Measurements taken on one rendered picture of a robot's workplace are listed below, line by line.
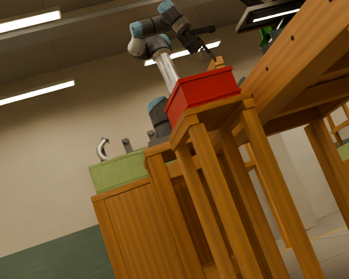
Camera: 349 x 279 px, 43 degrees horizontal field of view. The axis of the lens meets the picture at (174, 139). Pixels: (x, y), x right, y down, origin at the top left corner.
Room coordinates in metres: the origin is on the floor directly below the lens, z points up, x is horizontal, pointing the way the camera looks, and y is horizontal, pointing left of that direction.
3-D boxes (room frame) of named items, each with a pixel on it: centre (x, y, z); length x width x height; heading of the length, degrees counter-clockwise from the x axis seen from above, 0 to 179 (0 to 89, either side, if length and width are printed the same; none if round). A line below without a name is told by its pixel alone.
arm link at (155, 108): (2.25, 0.02, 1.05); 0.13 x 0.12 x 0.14; 102
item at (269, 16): (1.72, -0.61, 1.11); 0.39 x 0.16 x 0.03; 105
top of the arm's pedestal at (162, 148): (2.25, 0.02, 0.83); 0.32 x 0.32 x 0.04; 9
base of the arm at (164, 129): (2.25, 0.02, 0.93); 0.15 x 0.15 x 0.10
